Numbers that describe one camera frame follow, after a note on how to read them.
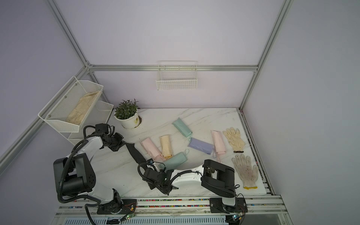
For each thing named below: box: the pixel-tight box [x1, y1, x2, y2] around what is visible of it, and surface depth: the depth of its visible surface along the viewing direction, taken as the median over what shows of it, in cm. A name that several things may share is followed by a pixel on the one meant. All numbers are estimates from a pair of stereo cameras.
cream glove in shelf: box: [66, 90, 100, 126], surface depth 81 cm
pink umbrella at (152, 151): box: [140, 137, 167, 163], surface depth 95 cm
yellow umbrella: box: [159, 134, 173, 160], surface depth 95 cm
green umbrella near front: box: [158, 148, 190, 171], surface depth 91 cm
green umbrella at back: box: [171, 117, 193, 138], surface depth 109 cm
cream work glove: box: [222, 127, 246, 154], surface depth 103 cm
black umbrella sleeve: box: [122, 141, 148, 165], surface depth 91 cm
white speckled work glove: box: [231, 153, 259, 190], surface depth 90 cm
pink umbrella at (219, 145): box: [210, 130, 227, 163], surface depth 97 cm
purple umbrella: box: [187, 137, 214, 156], surface depth 98 cm
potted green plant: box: [114, 98, 141, 129], surface depth 100 cm
